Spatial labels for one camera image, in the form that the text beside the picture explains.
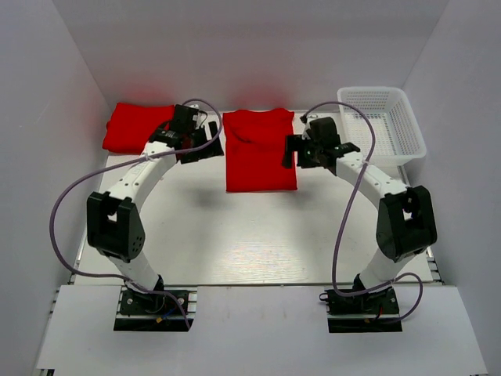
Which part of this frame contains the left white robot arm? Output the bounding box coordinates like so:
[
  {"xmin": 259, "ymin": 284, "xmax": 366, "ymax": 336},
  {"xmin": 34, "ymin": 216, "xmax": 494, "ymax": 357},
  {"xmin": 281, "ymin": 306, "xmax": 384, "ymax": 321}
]
[{"xmin": 87, "ymin": 103, "xmax": 224, "ymax": 313}]

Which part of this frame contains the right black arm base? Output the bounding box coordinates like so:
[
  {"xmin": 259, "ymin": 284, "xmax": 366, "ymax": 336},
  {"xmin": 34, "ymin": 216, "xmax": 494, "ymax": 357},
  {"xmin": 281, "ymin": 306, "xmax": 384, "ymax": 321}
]
[{"xmin": 319, "ymin": 287, "xmax": 402, "ymax": 334}]

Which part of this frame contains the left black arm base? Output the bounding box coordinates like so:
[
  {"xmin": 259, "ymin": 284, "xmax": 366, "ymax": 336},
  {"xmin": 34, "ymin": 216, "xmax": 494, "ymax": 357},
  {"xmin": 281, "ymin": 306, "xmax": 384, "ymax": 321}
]
[{"xmin": 114, "ymin": 287, "xmax": 197, "ymax": 332}]

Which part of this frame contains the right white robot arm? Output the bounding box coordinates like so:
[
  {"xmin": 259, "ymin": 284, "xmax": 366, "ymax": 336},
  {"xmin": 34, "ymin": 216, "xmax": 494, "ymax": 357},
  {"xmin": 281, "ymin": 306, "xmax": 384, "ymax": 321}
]
[{"xmin": 283, "ymin": 117, "xmax": 438, "ymax": 313}]

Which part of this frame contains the folded red t-shirt stack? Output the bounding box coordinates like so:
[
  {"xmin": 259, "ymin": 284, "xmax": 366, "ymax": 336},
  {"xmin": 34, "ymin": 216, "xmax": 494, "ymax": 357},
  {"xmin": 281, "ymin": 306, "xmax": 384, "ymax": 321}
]
[{"xmin": 102, "ymin": 103, "xmax": 175, "ymax": 155}]

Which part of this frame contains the white plastic mesh basket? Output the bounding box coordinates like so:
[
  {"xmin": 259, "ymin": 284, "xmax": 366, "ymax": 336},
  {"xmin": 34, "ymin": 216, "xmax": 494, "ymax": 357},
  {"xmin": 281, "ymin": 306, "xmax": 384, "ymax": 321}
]
[{"xmin": 337, "ymin": 86, "xmax": 427, "ymax": 168}]

